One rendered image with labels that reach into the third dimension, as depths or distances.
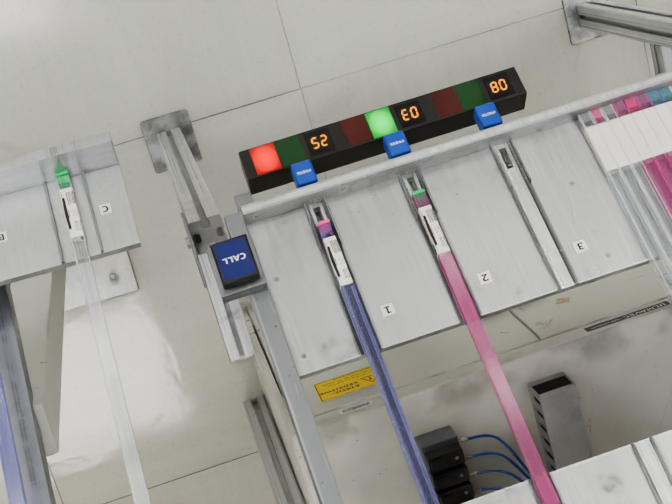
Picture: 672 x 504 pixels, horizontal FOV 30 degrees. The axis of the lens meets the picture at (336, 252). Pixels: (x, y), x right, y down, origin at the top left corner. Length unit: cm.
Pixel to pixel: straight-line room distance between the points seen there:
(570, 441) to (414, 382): 21
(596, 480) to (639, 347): 43
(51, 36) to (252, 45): 32
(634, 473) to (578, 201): 31
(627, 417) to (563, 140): 44
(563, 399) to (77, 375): 92
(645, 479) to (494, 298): 24
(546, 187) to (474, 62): 79
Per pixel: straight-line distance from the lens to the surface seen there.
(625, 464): 128
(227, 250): 132
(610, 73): 225
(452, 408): 162
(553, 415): 161
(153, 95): 207
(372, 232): 137
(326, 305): 133
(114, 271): 212
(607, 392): 168
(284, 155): 143
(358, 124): 145
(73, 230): 131
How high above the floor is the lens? 205
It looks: 71 degrees down
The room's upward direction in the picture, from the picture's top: 143 degrees clockwise
